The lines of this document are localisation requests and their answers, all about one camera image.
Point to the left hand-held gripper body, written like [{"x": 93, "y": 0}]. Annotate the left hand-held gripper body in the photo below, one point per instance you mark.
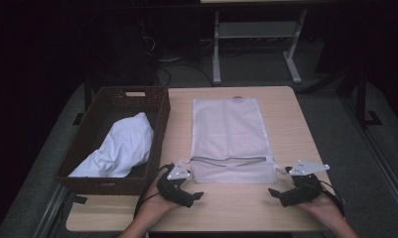
[{"x": 173, "y": 190}]

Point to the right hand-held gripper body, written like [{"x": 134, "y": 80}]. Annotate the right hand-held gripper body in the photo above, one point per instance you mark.
[{"x": 305, "y": 190}]

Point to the white cloth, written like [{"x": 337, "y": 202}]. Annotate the white cloth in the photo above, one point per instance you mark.
[{"x": 120, "y": 148}]

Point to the white mesh laundry bag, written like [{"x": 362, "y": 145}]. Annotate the white mesh laundry bag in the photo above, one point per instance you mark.
[{"x": 229, "y": 132}]

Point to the brown woven basket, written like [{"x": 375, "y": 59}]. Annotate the brown woven basket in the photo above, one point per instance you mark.
[{"x": 100, "y": 185}]

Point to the person's right hand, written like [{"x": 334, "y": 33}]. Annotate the person's right hand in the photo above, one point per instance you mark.
[{"x": 322, "y": 206}]

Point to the person's left hand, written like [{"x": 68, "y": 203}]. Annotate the person's left hand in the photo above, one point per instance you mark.
[{"x": 155, "y": 206}]

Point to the black tape strip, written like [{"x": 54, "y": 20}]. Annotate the black tape strip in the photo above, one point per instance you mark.
[{"x": 79, "y": 199}]

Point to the black metal stand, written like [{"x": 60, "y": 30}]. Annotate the black metal stand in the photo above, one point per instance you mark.
[{"x": 362, "y": 95}]

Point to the metal floor rail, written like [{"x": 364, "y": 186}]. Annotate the metal floor rail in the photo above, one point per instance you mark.
[
  {"x": 378, "y": 155},
  {"x": 51, "y": 211}
]

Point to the black floor bracket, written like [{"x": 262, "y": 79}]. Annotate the black floor bracket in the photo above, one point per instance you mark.
[{"x": 78, "y": 119}]

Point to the white metal table frame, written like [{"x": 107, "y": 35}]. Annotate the white metal table frame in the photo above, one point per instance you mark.
[{"x": 257, "y": 29}]

